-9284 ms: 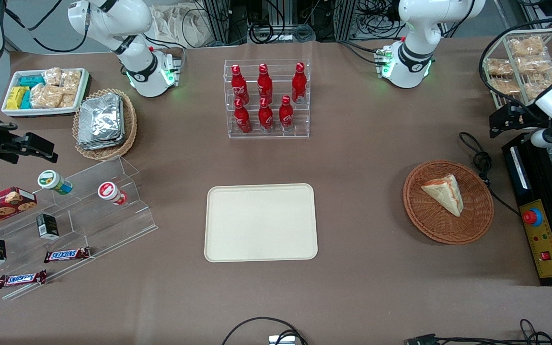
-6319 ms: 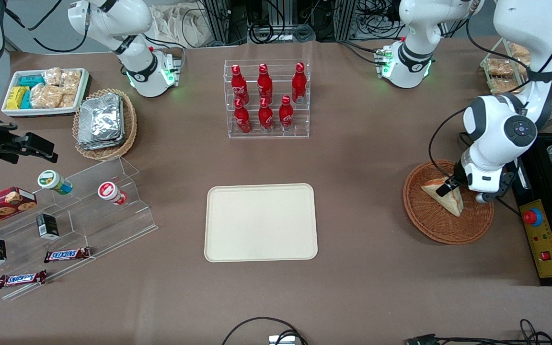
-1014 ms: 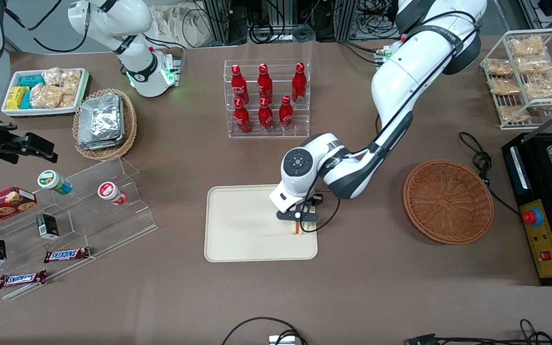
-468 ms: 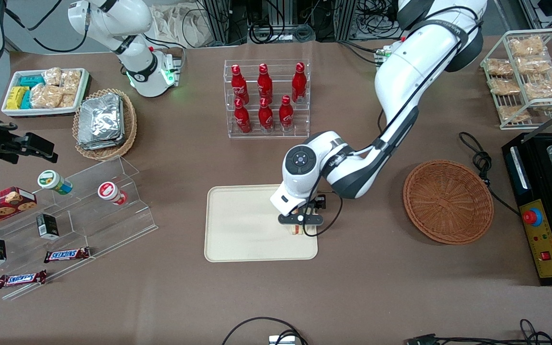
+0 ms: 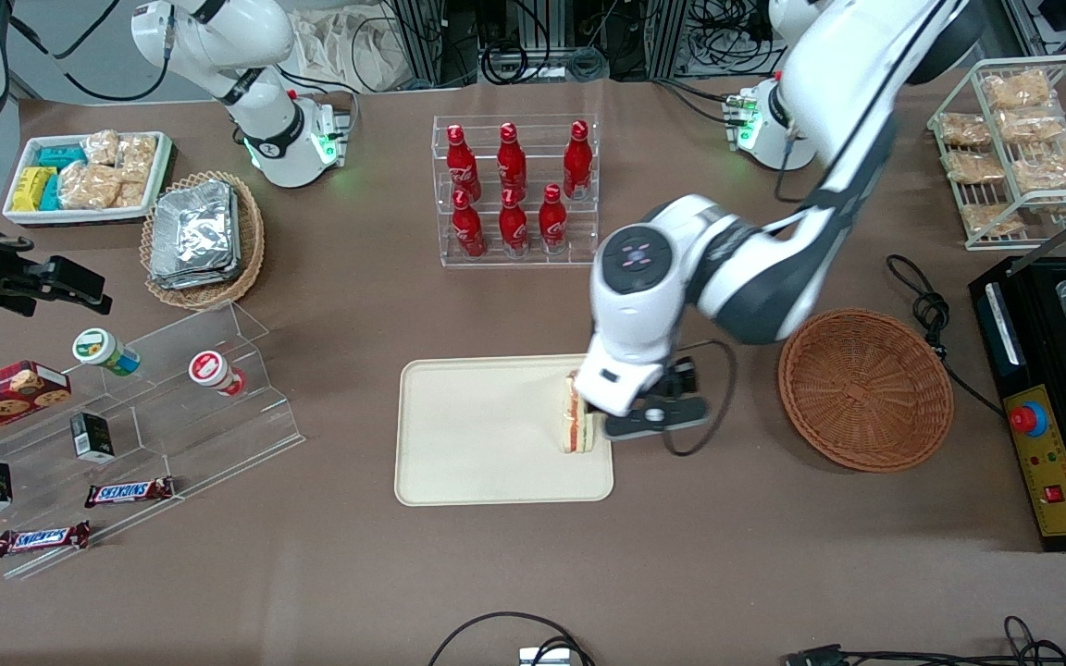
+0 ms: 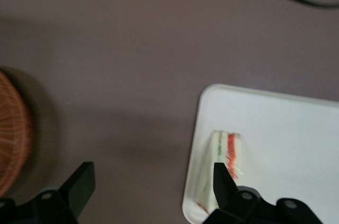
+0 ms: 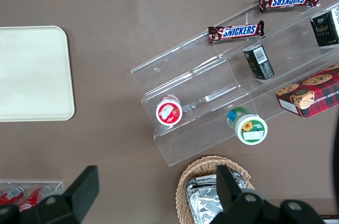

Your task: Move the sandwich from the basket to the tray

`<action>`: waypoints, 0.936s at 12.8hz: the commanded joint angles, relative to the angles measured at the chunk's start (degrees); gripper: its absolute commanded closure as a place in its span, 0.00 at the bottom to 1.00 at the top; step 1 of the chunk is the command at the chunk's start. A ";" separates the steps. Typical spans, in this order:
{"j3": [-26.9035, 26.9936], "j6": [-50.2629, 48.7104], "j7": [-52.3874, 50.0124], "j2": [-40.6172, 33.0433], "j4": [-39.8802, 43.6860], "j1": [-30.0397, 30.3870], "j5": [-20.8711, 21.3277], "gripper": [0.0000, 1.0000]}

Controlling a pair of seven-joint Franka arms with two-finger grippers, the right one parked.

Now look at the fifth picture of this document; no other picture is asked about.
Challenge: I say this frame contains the yellow snack packet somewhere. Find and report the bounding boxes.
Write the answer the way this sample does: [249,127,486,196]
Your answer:
[11,166,57,213]

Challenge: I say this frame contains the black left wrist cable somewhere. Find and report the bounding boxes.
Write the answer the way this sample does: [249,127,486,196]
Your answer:
[661,339,739,458]

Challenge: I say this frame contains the black cable along right arm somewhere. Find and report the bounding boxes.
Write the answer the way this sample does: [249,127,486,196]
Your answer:
[7,0,175,103]

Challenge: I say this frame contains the stack of foil containers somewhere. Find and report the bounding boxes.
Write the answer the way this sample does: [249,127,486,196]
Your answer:
[148,179,242,290]

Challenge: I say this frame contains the small black barcode box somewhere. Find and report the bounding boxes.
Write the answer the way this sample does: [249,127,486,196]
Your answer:
[69,412,116,463]

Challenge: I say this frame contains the red cola bottle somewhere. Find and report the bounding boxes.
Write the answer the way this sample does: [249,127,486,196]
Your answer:
[497,122,528,197]
[499,188,530,255]
[563,120,594,201]
[538,183,569,253]
[445,123,482,203]
[451,190,487,258]

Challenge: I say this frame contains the clear bag of fried snacks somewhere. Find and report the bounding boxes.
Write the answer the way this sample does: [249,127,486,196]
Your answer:
[996,106,1066,144]
[1012,137,1066,195]
[982,69,1052,110]
[945,150,1006,184]
[938,113,992,149]
[961,202,1025,235]

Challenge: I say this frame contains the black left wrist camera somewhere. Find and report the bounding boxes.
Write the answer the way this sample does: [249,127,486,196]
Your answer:
[651,356,700,406]

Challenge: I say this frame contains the black cable with connector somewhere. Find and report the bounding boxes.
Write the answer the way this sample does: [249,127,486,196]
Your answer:
[781,615,1066,666]

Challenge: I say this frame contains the clear acrylic bottle rack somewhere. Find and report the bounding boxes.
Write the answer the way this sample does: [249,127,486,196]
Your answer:
[431,113,601,269]

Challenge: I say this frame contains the cream plastic serving tray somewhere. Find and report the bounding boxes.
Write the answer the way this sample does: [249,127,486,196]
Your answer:
[394,353,614,507]

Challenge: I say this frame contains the brown Snickers bar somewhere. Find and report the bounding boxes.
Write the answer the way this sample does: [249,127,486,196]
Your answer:
[0,521,92,558]
[84,476,176,509]

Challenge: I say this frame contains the clear acrylic step display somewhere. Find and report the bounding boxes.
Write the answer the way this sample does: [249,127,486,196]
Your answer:
[0,301,305,582]

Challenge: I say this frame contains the white rectangular snack tray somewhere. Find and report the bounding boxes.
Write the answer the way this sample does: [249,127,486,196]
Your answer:
[2,130,173,228]

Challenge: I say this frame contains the brown round wicker basket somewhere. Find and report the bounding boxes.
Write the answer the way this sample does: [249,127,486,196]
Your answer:
[778,308,955,474]

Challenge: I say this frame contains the red lid yogurt cup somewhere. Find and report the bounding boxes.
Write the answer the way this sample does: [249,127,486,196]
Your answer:
[188,350,247,397]

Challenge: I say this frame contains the knotted black power cable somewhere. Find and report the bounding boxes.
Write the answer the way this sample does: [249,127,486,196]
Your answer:
[886,254,1006,417]

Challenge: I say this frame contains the green lid yogurt cup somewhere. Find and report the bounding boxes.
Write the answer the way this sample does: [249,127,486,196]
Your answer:
[71,327,142,377]

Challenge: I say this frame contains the looped black cable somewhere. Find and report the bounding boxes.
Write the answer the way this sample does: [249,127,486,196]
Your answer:
[428,611,595,666]

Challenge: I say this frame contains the black appliance with yellow panel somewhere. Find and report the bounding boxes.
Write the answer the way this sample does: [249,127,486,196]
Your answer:
[970,256,1066,553]

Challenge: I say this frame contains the light oval wicker basket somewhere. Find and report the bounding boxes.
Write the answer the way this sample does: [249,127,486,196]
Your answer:
[140,170,266,310]

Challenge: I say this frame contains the beige cloth bag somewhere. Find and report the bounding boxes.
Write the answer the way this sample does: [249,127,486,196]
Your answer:
[291,7,406,93]

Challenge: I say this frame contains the triangle sandwich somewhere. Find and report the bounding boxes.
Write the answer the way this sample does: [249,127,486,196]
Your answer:
[559,370,598,455]

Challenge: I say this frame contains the coiled black cables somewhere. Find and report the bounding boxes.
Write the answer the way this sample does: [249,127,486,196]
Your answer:
[480,39,610,86]

